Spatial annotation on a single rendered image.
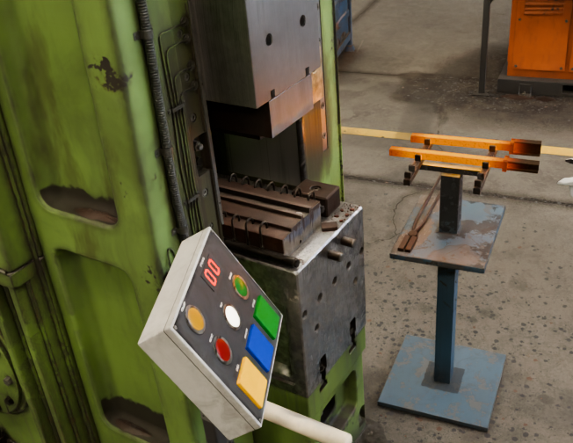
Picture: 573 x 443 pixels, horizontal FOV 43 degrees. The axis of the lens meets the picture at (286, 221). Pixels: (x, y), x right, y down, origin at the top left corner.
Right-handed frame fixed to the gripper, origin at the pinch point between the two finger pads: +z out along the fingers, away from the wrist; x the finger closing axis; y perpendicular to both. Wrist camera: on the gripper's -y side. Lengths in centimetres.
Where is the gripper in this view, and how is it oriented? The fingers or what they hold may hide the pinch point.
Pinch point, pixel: (561, 169)
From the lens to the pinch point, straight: 232.4
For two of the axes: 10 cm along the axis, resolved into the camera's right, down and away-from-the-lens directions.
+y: 0.8, 8.5, 5.2
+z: -8.9, -1.7, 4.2
